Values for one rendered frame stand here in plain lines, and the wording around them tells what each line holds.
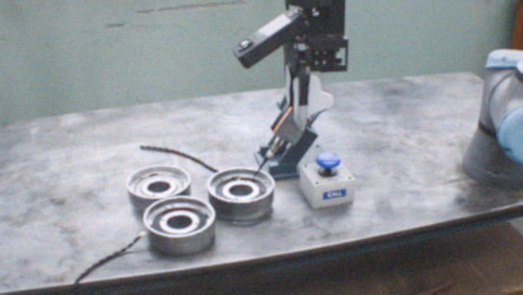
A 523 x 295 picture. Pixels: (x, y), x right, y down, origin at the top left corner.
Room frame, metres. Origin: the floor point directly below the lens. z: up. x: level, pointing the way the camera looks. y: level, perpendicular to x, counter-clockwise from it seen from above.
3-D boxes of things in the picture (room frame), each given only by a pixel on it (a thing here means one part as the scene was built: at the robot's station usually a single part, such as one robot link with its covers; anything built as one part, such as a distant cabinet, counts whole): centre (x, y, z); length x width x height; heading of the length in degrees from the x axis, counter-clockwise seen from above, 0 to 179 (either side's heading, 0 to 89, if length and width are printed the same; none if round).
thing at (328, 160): (0.82, -0.11, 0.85); 0.04 x 0.04 x 0.05
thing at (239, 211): (0.79, 0.03, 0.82); 0.10 x 0.10 x 0.04
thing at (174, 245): (0.70, 0.12, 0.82); 0.10 x 0.10 x 0.04
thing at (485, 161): (0.90, -0.45, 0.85); 0.15 x 0.15 x 0.10
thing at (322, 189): (0.82, -0.11, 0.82); 0.08 x 0.07 x 0.05; 105
